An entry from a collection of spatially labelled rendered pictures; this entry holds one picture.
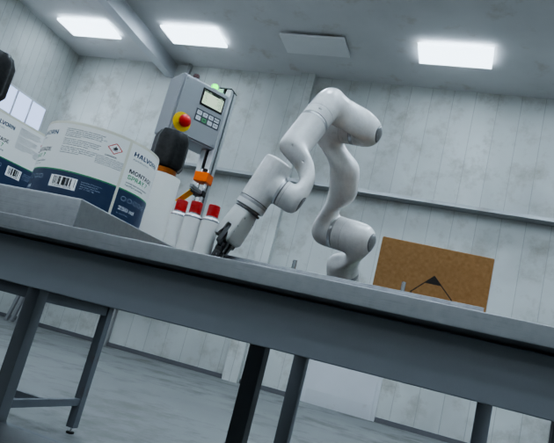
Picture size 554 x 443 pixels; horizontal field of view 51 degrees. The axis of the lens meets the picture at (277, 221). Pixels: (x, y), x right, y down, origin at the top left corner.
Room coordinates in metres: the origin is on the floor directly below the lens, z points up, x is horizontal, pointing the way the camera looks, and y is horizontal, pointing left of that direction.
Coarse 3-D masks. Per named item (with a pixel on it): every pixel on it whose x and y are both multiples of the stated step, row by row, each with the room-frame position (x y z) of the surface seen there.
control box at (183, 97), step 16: (176, 80) 1.68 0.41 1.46; (192, 80) 1.66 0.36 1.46; (176, 96) 1.65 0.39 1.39; (192, 96) 1.67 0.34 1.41; (224, 96) 1.73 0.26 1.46; (176, 112) 1.65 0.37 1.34; (192, 112) 1.68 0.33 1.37; (208, 112) 1.71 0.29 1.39; (160, 128) 1.69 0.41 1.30; (176, 128) 1.66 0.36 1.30; (192, 128) 1.69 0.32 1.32; (208, 128) 1.72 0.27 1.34; (192, 144) 1.73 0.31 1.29; (208, 144) 1.73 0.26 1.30
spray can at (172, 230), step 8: (184, 200) 1.61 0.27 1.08; (176, 208) 1.61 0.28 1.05; (184, 208) 1.61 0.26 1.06; (176, 216) 1.60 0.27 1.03; (168, 224) 1.61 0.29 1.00; (176, 224) 1.60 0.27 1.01; (168, 232) 1.60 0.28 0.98; (176, 232) 1.60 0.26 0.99; (168, 240) 1.60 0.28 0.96; (176, 240) 1.61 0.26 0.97
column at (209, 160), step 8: (224, 88) 1.75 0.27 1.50; (232, 96) 1.76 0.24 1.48; (232, 104) 1.77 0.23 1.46; (224, 112) 1.74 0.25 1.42; (224, 120) 1.75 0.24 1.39; (224, 128) 1.76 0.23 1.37; (224, 136) 1.78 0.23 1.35; (216, 144) 1.74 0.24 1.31; (200, 152) 1.75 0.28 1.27; (208, 152) 1.74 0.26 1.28; (216, 152) 1.77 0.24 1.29; (200, 160) 1.75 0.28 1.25; (208, 160) 1.74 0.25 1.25; (216, 160) 1.77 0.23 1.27; (200, 168) 1.75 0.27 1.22; (208, 168) 1.74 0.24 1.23; (208, 192) 1.78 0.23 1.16; (200, 216) 1.77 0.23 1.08
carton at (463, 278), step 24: (384, 240) 1.58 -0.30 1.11; (384, 264) 1.58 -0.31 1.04; (408, 264) 1.56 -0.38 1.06; (432, 264) 1.55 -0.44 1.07; (456, 264) 1.53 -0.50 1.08; (480, 264) 1.52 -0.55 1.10; (408, 288) 1.56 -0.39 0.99; (432, 288) 1.55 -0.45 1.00; (456, 288) 1.53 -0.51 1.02; (480, 288) 1.52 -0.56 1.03
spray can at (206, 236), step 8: (208, 208) 1.58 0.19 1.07; (216, 208) 1.57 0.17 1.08; (208, 216) 1.57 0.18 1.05; (216, 216) 1.58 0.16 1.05; (200, 224) 1.57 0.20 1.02; (208, 224) 1.56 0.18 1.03; (216, 224) 1.57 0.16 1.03; (200, 232) 1.57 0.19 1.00; (208, 232) 1.56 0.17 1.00; (200, 240) 1.56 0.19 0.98; (208, 240) 1.56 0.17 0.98; (200, 248) 1.56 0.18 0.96; (208, 248) 1.57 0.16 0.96
